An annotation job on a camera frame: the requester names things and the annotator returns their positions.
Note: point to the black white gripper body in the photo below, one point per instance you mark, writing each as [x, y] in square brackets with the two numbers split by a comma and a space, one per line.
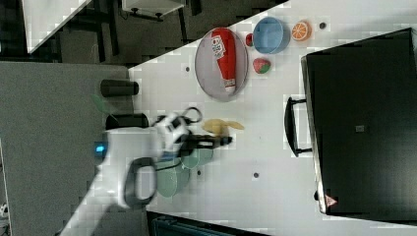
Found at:
[178, 139]

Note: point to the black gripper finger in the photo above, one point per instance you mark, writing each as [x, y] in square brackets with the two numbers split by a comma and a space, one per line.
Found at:
[216, 142]

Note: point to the yellow banana toy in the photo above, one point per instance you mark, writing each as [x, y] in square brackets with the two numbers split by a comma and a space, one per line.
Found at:
[220, 127]

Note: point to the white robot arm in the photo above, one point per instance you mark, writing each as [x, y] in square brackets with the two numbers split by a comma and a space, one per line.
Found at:
[131, 156]

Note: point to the red ketchup bottle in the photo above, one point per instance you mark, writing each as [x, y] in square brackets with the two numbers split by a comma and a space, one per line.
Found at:
[223, 49]

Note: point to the grey round plate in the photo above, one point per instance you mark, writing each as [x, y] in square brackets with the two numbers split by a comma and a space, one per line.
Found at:
[208, 74]

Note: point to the red green strawberry toy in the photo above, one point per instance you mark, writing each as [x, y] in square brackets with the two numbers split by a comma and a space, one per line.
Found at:
[261, 65]

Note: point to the dark blue crate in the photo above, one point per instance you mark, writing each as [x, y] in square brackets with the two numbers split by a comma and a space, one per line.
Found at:
[170, 226]

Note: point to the small red strawberry toy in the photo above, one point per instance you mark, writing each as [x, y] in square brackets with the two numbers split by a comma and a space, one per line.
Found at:
[249, 39]

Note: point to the blue bowl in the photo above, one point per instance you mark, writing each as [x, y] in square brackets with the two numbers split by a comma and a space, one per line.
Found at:
[271, 36]

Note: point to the white cabinet with knobs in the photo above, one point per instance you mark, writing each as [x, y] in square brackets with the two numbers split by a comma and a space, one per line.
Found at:
[152, 8]

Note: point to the orange slice toy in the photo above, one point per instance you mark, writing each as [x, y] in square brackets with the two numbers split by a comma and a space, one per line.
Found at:
[301, 31]

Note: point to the black toaster oven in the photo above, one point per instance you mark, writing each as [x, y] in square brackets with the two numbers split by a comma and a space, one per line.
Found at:
[362, 114]

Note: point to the white background table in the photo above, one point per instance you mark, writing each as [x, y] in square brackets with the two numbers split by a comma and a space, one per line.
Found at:
[42, 18]

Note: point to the black cylinder post lower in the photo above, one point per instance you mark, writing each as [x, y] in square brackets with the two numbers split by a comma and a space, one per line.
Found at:
[126, 120]

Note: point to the black cylinder post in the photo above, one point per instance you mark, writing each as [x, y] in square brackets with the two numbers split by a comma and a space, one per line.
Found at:
[111, 88]
[126, 120]

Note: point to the black cylinder post upper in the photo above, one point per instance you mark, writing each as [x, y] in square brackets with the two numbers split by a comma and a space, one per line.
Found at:
[111, 88]

